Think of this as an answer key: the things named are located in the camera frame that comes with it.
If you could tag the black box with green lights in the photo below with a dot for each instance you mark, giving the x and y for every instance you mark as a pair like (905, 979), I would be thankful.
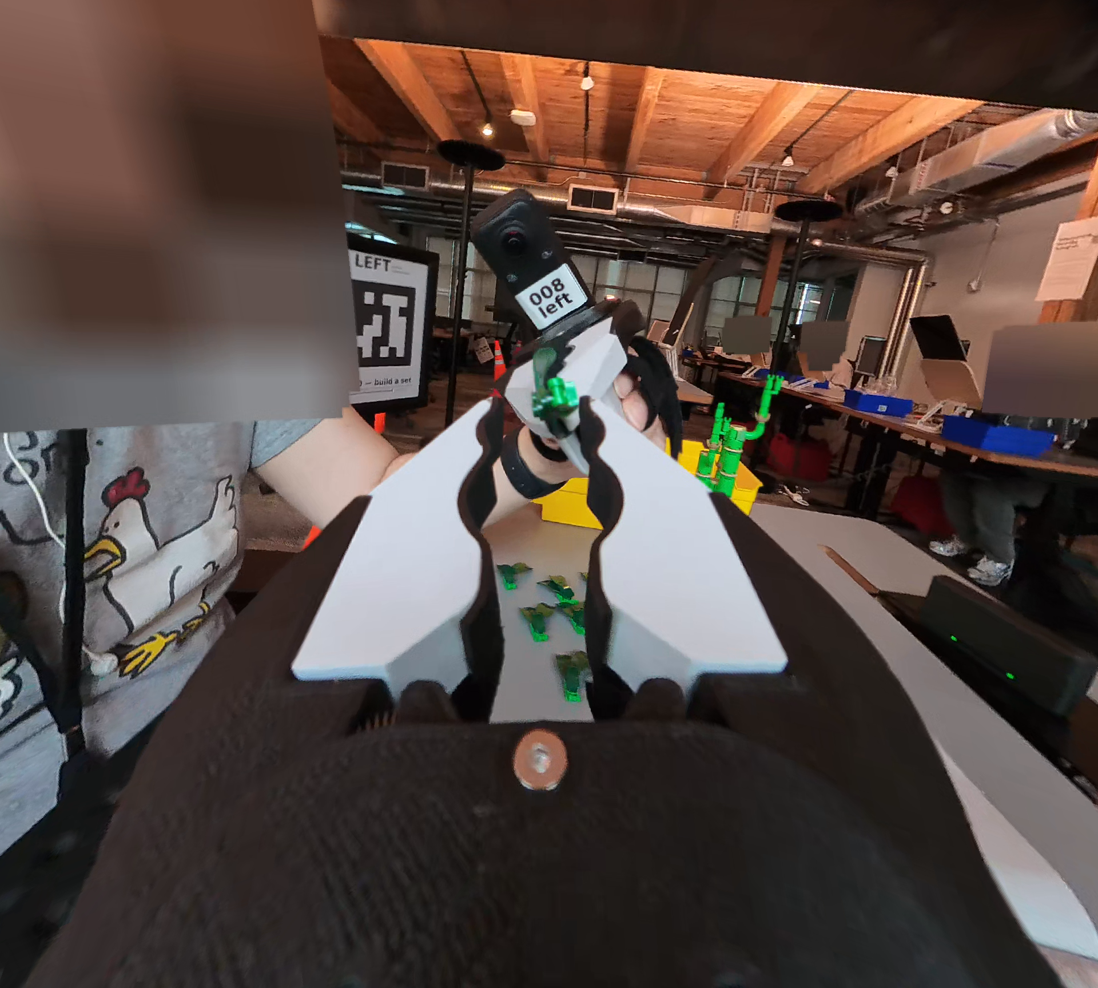
(986, 627)

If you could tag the person's left hand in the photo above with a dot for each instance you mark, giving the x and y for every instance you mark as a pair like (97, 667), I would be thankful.
(636, 404)

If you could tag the scattered green leaf pieces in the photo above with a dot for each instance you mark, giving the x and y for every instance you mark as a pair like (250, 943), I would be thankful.
(539, 621)

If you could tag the open laptop on stand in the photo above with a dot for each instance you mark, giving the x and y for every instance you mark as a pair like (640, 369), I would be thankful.
(937, 337)

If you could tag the grey chicken print shirt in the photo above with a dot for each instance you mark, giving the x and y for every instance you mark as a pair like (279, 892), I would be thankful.
(171, 456)

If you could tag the green bamboo brick model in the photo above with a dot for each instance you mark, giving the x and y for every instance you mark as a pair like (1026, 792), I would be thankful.
(729, 447)

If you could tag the black disc floor lamp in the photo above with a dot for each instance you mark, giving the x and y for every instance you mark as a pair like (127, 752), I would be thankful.
(470, 154)

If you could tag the green bamboo stem piece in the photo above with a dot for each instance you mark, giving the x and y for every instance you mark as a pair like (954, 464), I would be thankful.
(553, 398)

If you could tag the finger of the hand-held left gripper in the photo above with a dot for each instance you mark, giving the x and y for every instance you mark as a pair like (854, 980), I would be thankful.
(596, 366)
(521, 396)

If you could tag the black wrist watch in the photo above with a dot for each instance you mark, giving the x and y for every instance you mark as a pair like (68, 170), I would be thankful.
(532, 475)

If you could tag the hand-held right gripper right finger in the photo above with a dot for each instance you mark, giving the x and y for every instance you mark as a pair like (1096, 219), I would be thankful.
(686, 585)

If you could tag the person's left forearm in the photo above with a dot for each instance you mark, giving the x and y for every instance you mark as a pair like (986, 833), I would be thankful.
(343, 456)

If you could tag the white paper wall notice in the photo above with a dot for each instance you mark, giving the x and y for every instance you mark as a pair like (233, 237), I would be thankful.
(1068, 258)

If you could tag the yellow plastic bin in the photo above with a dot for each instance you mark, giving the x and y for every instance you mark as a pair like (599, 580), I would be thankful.
(570, 507)

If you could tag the wooden strip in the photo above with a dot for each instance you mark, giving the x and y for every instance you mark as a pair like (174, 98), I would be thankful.
(849, 569)

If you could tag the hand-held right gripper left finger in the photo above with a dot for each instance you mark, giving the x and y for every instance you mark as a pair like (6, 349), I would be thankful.
(403, 576)

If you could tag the long wooden office desk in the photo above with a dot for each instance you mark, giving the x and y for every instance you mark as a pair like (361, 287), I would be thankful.
(909, 434)

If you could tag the blue box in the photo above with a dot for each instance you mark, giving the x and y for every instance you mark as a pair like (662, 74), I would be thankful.
(995, 436)
(877, 403)

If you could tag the silver air duct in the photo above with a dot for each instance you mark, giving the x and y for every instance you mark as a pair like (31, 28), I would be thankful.
(986, 156)

